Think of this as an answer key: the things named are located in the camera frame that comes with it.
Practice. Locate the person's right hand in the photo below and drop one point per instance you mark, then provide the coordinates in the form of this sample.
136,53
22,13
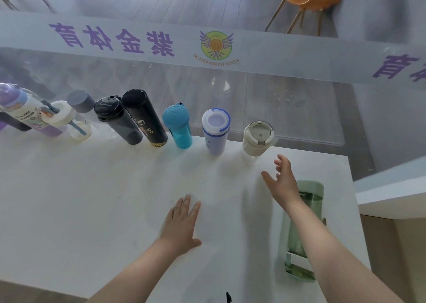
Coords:
284,183

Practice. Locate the person's left hand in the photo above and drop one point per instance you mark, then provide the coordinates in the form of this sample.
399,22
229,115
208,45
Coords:
179,226

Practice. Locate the clear bottle with beige lid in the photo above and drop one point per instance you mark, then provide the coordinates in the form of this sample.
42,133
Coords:
256,139

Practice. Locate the green Xingzi bottle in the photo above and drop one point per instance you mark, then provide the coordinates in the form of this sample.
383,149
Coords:
296,239

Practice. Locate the lavender bottle with white lid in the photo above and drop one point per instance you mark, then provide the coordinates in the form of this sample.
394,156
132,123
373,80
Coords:
216,129

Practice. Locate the teal plastic bottle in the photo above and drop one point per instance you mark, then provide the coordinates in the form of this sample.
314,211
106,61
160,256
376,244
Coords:
178,123

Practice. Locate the tall black thermos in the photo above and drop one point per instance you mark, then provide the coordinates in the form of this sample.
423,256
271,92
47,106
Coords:
143,116

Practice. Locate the clear cup with cream lid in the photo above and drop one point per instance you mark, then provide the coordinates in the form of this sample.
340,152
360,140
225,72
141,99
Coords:
70,119

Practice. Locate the clear bottle with grey cap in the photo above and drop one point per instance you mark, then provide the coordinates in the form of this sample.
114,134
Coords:
80,101

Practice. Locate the purple-lid printed white bottle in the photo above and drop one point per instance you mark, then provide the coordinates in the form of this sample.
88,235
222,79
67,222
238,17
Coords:
23,109

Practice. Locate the dark grey flip-top bottle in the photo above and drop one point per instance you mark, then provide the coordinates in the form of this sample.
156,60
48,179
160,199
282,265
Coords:
13,121

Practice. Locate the person's left forearm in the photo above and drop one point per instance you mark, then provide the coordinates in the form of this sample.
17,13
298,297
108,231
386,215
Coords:
136,276

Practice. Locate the person's right forearm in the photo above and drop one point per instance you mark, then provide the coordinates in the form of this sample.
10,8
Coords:
339,259

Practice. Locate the white table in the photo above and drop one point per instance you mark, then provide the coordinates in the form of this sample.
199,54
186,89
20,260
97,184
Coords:
100,196

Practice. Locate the white ledge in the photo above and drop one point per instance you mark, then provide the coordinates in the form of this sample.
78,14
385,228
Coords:
389,189

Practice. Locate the frosted band with purple print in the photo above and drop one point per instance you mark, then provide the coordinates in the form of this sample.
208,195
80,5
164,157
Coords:
283,50

